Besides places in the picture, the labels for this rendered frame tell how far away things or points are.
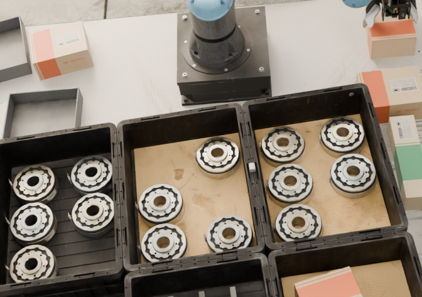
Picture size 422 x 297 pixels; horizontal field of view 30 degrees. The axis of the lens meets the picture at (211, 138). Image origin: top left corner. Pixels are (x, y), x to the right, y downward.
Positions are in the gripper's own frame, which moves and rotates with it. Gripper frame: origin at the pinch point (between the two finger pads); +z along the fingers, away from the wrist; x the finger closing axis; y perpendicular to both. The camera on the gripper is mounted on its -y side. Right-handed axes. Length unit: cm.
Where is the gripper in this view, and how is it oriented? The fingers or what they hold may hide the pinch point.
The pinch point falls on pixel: (389, 22)
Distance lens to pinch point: 226.9
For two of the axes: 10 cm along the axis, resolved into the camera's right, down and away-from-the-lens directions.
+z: 1.1, 5.7, 8.1
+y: 0.2, 8.2, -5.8
